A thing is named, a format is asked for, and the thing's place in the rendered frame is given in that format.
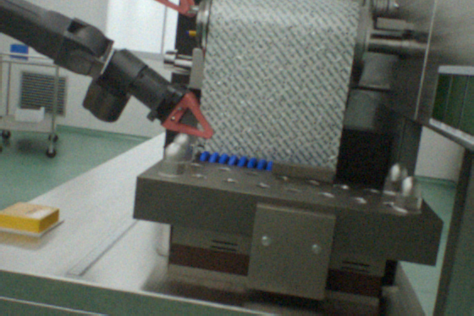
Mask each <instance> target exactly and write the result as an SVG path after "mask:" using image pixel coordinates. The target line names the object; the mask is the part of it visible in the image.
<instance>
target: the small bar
mask: <svg viewBox="0 0 474 316"><path fill-rule="evenodd" d="M333 173H334V170H333V169H332V168H327V167H322V166H316V165H311V164H296V163H291V162H285V161H280V160H275V159H274V160H273V164H272V170H271V174H275V175H284V176H294V177H300V178H305V179H310V180H320V181H325V182H331V183H332V182H333Z"/></svg>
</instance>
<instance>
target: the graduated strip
mask: <svg viewBox="0 0 474 316"><path fill-rule="evenodd" d="M132 218H133V214H132V215H131V216H130V217H129V218H128V219H126V220H125V221H124V222H123V223H122V224H121V225H120V226H119V227H118V228H117V229H116V230H115V231H114V232H112V233H111V234H110V236H108V237H107V238H105V239H104V241H103V242H101V243H100V244H99V245H97V247H96V248H95V249H93V250H92V251H91V252H90V253H89V254H88V255H86V256H85V258H83V259H82V260H81V261H79V263H77V264H76V265H75V266H74V267H73V268H72V269H71V270H70V271H69V272H68V273H67V274H69V275H73V276H84V275H85V274H86V273H87V272H88V271H89V270H90V269H91V268H92V267H93V266H94V265H95V264H96V263H97V262H98V261H99V260H100V259H101V258H102V257H104V255H105V254H106V253H107V252H108V251H110V249H111V248H112V247H114V246H115V245H116V244H117V243H118V242H119V241H120V240H121V239H122V238H123V237H124V236H125V235H126V234H127V233H128V232H129V231H130V230H131V229H132V228H133V227H134V226H135V225H136V224H137V223H138V222H139V221H140V220H139V219H132Z"/></svg>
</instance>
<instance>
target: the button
mask: <svg viewBox="0 0 474 316"><path fill-rule="evenodd" d="M59 211H60V208H52V207H47V206H42V205H37V204H32V203H27V202H18V203H16V204H14V205H13V206H11V207H10V208H5V209H4V210H3V211H1V212H0V227H3V228H8V229H12V230H22V231H26V232H35V233H40V232H42V231H44V230H45V229H47V227H49V226H52V225H54V223H56V222H58V221H59Z"/></svg>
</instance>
